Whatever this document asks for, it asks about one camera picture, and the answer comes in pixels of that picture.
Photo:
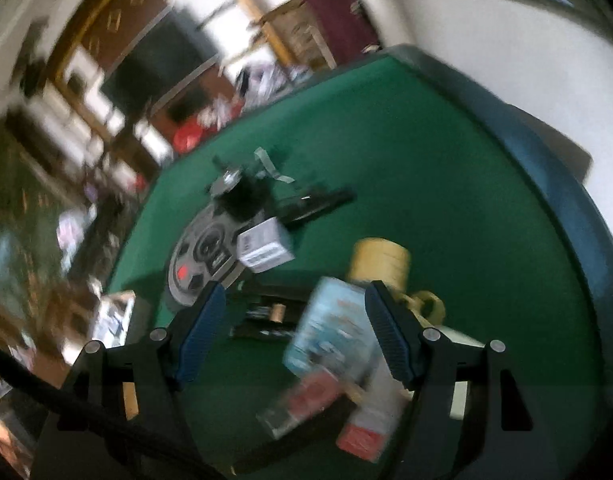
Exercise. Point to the yellow scissors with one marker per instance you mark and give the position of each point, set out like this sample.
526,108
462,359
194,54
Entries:
428,308

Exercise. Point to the wooden chair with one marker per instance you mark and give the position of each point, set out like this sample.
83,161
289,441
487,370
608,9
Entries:
293,34

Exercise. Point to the round grey black coaster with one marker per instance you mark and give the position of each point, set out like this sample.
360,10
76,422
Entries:
206,252

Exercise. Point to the black flat television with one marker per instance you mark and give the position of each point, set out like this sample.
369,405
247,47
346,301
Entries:
172,49

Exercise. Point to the small white barcode box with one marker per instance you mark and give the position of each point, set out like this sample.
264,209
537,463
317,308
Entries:
265,246

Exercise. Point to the cream rounded square case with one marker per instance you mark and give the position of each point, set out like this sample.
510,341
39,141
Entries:
452,356

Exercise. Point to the grey red product box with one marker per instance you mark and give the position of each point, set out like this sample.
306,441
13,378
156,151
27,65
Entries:
370,428

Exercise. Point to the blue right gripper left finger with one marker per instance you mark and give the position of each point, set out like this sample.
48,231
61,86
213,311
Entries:
195,328

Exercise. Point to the light blue cartoon tissue pack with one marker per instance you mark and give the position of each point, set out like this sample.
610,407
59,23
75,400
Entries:
334,332

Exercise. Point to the dark padded table rim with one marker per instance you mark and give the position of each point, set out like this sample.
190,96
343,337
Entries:
573,210

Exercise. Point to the green floral painting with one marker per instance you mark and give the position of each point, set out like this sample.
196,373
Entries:
35,290

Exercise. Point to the black pen blue cap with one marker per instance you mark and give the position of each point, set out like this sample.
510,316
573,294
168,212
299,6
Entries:
298,211

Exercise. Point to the wooden wall cabinet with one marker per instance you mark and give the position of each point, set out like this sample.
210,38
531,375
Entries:
101,32

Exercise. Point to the brown cardboard panel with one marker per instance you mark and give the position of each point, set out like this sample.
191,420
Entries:
574,157

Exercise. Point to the black stepper motor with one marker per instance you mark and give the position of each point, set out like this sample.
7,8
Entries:
242,191

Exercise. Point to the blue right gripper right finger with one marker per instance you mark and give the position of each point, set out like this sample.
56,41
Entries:
396,330

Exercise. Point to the yellow lidded jar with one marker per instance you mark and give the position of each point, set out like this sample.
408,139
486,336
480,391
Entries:
377,259

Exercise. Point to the maroon shirt on chair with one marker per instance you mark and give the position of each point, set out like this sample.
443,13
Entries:
345,28

